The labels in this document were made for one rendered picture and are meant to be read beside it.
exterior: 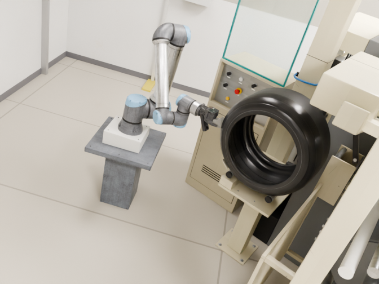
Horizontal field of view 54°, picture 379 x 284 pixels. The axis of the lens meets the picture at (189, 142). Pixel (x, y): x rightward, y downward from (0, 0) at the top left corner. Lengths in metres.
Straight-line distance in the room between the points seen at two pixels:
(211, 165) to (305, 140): 1.49
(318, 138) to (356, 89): 0.49
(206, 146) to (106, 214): 1.02
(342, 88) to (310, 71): 0.71
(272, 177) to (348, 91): 0.98
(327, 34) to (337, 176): 0.81
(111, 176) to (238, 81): 1.25
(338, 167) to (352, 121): 0.85
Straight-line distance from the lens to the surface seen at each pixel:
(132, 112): 2.72
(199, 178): 3.46
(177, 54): 2.60
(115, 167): 2.95
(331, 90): 1.62
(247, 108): 2.04
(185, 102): 2.38
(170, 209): 3.27
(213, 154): 3.25
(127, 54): 5.32
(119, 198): 3.13
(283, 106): 1.98
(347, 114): 1.52
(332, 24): 2.24
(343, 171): 2.34
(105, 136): 2.81
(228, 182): 2.33
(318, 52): 2.27
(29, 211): 3.15
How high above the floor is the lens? 2.24
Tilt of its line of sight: 32 degrees down
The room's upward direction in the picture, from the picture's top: 16 degrees clockwise
